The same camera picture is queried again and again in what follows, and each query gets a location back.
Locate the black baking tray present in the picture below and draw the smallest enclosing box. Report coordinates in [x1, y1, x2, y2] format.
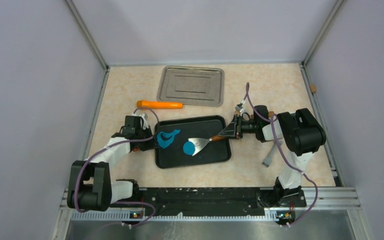
[154, 115, 232, 169]

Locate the silver metal tray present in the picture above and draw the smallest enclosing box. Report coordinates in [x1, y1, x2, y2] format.
[156, 65, 225, 107]

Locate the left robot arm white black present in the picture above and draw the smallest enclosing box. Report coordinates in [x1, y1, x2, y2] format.
[66, 113, 157, 213]

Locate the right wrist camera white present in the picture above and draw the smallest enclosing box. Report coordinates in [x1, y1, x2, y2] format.
[234, 103, 247, 116]

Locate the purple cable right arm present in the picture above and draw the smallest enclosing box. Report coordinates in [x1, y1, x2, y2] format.
[241, 82, 319, 228]

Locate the blue dough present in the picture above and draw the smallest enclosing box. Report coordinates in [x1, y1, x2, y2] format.
[156, 129, 181, 149]

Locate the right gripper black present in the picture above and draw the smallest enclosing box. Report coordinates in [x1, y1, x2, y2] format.
[218, 114, 258, 140]

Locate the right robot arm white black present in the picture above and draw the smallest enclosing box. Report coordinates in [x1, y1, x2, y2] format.
[212, 105, 327, 206]

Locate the wooden rolling pin roller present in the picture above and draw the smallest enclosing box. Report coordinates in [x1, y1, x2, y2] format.
[250, 111, 275, 122]

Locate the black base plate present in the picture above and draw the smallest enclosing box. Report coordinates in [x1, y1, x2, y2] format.
[127, 187, 310, 217]

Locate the small wooden cork piece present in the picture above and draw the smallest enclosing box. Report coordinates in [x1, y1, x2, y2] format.
[309, 84, 317, 94]

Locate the round blue dough wrapper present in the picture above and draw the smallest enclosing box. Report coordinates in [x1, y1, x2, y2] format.
[183, 141, 196, 156]

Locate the grey dumbbell-shaped tool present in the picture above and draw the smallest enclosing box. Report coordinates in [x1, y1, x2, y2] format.
[262, 144, 278, 168]

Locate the metal scraper wooden handle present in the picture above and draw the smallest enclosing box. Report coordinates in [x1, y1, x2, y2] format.
[187, 135, 227, 156]

